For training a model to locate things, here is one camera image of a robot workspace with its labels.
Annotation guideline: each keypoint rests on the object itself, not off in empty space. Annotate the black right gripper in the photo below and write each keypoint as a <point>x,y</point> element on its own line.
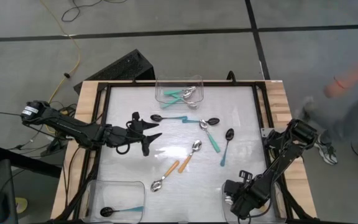
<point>247,196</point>

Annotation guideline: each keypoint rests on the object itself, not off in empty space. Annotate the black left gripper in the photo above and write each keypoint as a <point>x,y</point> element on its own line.
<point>126,135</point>

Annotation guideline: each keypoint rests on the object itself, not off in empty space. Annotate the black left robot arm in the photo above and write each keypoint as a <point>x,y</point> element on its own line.
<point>67,127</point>

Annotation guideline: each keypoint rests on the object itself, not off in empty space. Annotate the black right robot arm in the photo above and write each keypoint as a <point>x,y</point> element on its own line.
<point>284,155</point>

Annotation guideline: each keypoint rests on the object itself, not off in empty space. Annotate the clear plastic bin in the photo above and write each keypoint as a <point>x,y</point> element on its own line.
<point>113,194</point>
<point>278,202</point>
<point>197,82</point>

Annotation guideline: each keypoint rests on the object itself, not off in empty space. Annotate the black perforated crate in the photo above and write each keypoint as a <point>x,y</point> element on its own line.
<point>120,70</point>

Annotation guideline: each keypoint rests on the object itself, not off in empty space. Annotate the black clamp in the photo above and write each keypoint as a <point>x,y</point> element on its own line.
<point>231,77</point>

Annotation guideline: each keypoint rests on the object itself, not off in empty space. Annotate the person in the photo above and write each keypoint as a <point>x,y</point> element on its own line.
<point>346,118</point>

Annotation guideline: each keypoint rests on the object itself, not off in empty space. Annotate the yellow disc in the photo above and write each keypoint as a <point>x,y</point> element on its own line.
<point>23,205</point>

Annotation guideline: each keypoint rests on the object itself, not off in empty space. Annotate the black metal table frame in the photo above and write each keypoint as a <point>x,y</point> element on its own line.
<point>123,84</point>

